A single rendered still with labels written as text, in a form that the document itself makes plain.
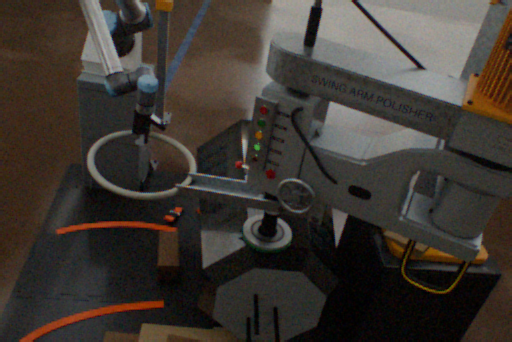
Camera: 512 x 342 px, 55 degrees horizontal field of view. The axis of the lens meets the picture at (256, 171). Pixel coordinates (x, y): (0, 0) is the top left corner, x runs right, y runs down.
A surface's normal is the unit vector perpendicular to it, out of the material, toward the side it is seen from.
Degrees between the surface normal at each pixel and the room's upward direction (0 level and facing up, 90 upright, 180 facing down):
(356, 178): 90
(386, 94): 90
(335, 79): 90
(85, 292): 0
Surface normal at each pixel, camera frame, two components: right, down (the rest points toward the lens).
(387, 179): -0.42, 0.47
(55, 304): 0.15, -0.81
